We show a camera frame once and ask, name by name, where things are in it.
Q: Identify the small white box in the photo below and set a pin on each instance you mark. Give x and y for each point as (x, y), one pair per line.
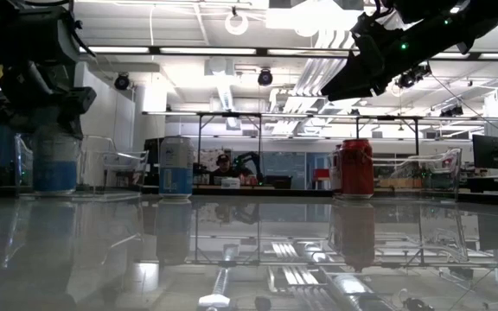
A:
(230, 182)

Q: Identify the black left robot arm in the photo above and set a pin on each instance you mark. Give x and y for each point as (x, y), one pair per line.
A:
(28, 47)

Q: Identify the clear plastic bin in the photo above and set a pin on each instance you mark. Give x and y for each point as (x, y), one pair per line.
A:
(422, 173)
(22, 173)

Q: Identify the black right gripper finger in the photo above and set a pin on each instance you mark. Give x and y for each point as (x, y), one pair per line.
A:
(357, 84)

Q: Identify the black monitor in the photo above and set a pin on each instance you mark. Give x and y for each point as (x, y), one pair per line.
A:
(492, 152)

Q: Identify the black background robot arm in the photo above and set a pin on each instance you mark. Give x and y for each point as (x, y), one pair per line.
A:
(249, 164)

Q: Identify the red Coca-Cola can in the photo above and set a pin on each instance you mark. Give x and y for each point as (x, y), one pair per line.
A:
(357, 168)

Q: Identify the red box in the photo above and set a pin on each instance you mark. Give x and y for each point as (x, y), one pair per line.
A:
(321, 173)

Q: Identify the black hanging camera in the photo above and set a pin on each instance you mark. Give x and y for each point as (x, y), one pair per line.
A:
(122, 81)
(265, 77)

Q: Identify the white and blue soda can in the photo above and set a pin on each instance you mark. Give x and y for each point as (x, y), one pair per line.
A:
(176, 168)
(56, 168)

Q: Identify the black overhead rack frame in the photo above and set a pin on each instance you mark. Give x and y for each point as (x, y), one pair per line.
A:
(318, 116)

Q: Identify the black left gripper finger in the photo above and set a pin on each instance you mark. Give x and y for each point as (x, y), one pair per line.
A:
(75, 127)
(24, 129)

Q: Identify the person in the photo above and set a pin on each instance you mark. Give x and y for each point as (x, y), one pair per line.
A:
(224, 166)

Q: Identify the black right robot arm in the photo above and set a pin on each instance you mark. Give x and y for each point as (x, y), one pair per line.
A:
(469, 26)

